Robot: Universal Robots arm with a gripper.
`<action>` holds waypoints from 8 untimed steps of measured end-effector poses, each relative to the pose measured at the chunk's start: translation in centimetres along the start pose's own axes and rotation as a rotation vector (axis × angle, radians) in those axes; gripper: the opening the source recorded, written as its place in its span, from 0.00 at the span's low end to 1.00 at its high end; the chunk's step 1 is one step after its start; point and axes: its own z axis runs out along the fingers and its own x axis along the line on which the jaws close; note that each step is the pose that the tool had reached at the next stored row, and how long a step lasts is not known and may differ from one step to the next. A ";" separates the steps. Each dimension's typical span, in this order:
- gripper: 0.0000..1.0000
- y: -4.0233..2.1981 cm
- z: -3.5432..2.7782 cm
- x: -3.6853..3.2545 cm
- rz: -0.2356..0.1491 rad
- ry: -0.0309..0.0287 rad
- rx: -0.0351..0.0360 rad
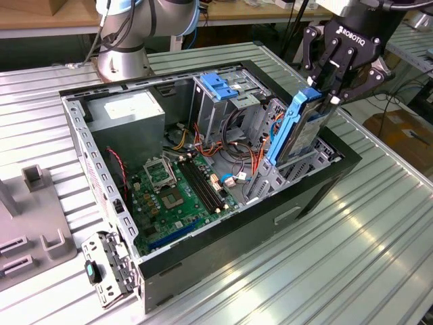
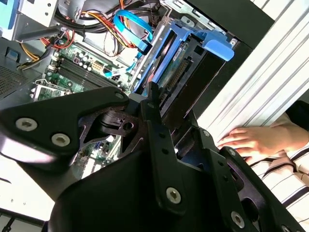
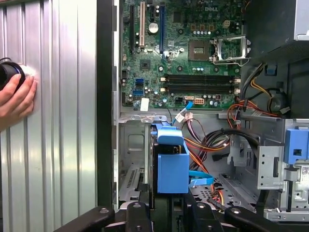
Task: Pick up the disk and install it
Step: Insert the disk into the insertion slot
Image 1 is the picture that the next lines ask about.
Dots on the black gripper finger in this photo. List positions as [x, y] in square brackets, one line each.
[307, 50]
[348, 62]

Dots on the hard disk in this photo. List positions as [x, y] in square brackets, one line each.
[304, 135]

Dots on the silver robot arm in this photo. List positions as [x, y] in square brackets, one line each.
[118, 57]

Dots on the grey metal disk bay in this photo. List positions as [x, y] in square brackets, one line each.
[267, 184]

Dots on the metal slat side table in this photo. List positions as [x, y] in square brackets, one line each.
[416, 44]

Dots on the long wooden desk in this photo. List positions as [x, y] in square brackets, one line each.
[236, 13]

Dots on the brown cardboard box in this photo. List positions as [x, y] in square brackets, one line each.
[399, 135]

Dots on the blue plastic drive latch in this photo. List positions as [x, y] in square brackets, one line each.
[216, 86]

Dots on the grey optical drive cage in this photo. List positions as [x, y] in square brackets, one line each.
[209, 115]

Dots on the white plug connector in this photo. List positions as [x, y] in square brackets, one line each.
[230, 183]

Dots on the black RAM slot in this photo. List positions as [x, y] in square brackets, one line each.
[201, 186]
[205, 184]
[197, 188]
[208, 181]

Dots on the metal locking lever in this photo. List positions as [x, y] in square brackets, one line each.
[170, 169]

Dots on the grey power supply unit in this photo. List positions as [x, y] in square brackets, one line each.
[128, 135]

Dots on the CPU socket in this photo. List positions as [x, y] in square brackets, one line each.
[172, 199]

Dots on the green motherboard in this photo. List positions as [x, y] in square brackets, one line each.
[176, 216]

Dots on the black open PC case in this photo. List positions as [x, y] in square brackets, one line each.
[220, 257]

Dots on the blue expansion slot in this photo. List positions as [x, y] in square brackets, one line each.
[176, 234]

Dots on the black latch teal button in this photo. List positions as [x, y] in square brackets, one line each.
[89, 271]

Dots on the grey parts rack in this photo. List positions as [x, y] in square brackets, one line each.
[37, 216]

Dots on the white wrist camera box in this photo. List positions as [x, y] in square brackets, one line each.
[329, 6]

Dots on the metal slot retainer bracket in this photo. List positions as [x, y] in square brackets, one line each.
[111, 298]

